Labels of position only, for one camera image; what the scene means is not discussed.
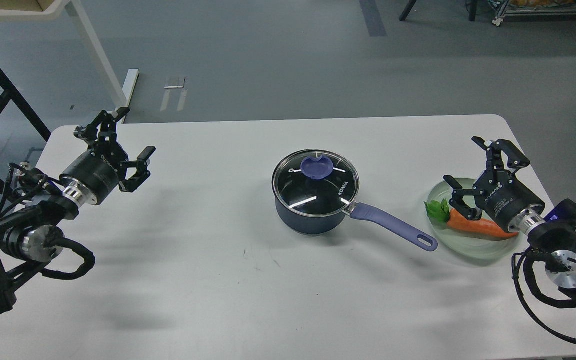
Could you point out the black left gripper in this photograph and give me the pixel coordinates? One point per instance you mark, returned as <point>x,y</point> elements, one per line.
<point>104,165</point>

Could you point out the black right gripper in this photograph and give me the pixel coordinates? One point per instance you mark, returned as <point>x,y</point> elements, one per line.
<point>497,192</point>

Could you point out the glass pot lid blue knob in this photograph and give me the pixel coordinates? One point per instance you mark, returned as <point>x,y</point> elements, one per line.
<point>315,183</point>

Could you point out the blue saucepan purple handle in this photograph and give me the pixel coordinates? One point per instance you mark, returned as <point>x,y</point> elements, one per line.
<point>314,225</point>

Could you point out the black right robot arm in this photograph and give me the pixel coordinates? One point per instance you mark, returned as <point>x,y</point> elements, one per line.
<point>548,265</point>

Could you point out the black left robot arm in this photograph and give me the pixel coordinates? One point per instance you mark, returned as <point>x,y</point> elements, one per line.
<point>31,242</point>

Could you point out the orange toy carrot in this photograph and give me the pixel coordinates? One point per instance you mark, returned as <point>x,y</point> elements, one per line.
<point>451,218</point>

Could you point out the pale green plate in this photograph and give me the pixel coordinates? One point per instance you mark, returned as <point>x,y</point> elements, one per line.
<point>470,246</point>

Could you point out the black furniture legs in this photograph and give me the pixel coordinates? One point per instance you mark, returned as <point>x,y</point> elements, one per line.
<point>439,10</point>

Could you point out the metal wheeled cart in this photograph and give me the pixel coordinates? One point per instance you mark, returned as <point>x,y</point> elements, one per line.
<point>531,8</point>

